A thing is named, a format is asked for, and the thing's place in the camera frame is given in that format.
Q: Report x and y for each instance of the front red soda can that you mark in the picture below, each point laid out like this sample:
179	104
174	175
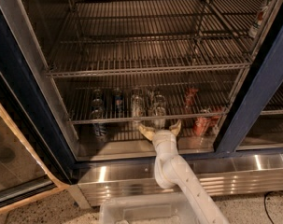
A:
207	125

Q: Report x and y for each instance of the clear plastic bin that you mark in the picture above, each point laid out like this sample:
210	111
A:
165	208

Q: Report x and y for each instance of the wire shelf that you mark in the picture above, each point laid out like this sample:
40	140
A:
152	36
215	92

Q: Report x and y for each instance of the upper wire shelf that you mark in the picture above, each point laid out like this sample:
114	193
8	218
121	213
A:
152	36

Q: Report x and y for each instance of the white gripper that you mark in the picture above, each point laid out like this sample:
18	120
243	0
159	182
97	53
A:
162	138

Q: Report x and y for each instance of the middle wire shelf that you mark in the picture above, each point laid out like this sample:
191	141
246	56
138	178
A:
215	92

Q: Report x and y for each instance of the stainless steel commercial fridge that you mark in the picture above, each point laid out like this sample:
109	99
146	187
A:
122	162

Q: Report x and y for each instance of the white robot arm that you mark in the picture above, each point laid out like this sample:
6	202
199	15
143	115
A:
171	169

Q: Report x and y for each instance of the rear red snack bag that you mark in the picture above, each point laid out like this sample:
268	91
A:
190	96

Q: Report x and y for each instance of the open glass fridge door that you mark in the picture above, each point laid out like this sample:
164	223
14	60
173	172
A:
25	172

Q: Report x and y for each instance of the blue sliding door frame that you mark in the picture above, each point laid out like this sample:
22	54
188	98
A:
263	79

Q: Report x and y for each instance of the middle blue pepsi can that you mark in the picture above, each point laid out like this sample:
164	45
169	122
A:
97	103

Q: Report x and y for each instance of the standalone blue pepsi can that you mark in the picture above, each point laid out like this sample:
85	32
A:
118	100

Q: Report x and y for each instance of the white bottle red label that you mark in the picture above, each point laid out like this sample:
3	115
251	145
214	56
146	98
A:
254	28

